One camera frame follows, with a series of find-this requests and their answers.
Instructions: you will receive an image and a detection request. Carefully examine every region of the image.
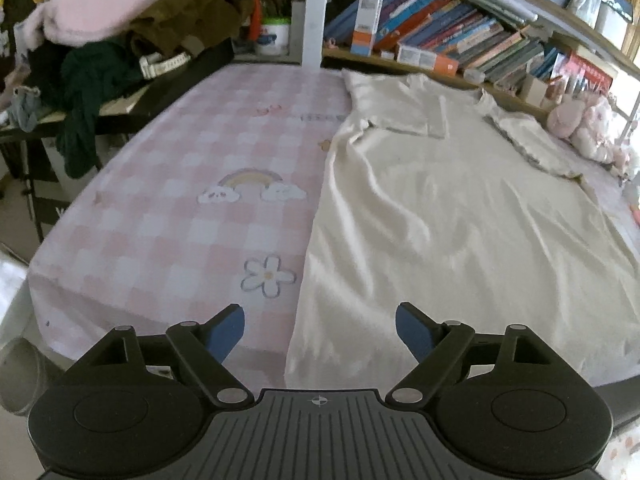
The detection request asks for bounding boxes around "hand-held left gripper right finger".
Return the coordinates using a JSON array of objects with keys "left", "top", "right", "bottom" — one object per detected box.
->
[{"left": 385, "top": 302, "right": 581, "bottom": 406}]

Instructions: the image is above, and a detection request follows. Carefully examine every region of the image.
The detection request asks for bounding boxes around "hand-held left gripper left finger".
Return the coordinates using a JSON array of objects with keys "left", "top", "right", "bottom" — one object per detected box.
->
[{"left": 65, "top": 303, "right": 255, "bottom": 408}]

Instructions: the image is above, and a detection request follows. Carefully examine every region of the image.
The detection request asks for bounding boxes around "cream printed T-shirt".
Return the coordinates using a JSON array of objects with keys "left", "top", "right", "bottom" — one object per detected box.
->
[{"left": 285, "top": 71, "right": 640, "bottom": 391}]

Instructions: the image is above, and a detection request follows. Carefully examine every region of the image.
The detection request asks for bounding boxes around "pink checked cartoon desk mat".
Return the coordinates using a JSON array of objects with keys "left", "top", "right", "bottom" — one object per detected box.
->
[{"left": 27, "top": 64, "right": 640, "bottom": 391}]

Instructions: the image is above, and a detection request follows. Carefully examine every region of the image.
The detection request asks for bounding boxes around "white round bin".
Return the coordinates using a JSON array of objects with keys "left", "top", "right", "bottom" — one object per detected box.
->
[{"left": 0, "top": 337, "right": 48, "bottom": 416}]

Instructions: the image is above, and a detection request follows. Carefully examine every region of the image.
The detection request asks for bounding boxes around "white pink plush bunny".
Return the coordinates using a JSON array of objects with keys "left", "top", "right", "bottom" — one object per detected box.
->
[{"left": 546, "top": 95, "right": 633, "bottom": 166}]

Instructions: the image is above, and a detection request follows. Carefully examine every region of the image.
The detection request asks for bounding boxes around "black side table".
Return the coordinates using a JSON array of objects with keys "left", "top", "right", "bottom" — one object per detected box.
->
[{"left": 0, "top": 37, "right": 236, "bottom": 241}]

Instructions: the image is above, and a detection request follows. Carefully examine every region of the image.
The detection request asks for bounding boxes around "flat white orange box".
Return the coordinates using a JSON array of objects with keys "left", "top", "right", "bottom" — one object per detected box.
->
[{"left": 396, "top": 44, "right": 460, "bottom": 78}]

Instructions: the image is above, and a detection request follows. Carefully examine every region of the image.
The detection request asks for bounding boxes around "small pink plush pig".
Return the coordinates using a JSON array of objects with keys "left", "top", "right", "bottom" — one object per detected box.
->
[{"left": 612, "top": 145, "right": 640, "bottom": 181}]

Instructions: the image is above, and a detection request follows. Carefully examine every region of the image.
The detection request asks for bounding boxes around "white wristwatch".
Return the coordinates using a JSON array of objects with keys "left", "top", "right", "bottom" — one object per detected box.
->
[{"left": 139, "top": 51, "right": 195, "bottom": 80}]

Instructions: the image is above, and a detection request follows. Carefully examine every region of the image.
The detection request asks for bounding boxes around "dark green cloth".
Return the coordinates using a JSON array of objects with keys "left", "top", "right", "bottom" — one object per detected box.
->
[{"left": 27, "top": 40, "right": 146, "bottom": 178}]

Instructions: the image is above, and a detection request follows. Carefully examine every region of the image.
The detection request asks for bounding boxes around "white tub green lid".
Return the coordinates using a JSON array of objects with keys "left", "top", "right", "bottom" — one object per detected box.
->
[{"left": 256, "top": 16, "right": 292, "bottom": 57}]

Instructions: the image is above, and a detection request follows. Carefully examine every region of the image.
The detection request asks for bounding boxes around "small grey cloth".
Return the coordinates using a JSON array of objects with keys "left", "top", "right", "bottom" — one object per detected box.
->
[{"left": 12, "top": 86, "right": 43, "bottom": 133}]

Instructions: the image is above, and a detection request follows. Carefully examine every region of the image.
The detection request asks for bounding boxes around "row of colourful books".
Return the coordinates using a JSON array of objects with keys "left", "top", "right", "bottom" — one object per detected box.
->
[{"left": 324, "top": 0, "right": 618, "bottom": 101}]

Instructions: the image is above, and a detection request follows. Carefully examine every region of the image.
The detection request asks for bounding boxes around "tall white orange box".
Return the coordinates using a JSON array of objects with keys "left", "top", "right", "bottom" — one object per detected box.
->
[{"left": 350, "top": 0, "right": 385, "bottom": 57}]

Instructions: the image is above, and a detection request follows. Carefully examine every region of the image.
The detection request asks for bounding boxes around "red thick book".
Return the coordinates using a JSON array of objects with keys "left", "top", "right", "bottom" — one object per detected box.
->
[{"left": 565, "top": 55, "right": 617, "bottom": 96}]

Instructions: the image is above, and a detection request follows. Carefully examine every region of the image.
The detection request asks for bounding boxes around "brown cloth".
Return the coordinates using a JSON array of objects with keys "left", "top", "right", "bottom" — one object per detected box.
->
[{"left": 127, "top": 0, "right": 255, "bottom": 61}]

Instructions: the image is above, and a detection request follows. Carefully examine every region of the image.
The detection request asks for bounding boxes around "white metal bookshelf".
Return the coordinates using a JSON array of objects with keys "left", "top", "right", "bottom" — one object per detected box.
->
[{"left": 50, "top": 0, "right": 640, "bottom": 131}]

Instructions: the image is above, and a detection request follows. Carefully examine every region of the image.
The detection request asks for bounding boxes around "pink cloth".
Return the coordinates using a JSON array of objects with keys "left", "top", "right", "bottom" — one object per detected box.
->
[{"left": 22, "top": 0, "right": 158, "bottom": 46}]

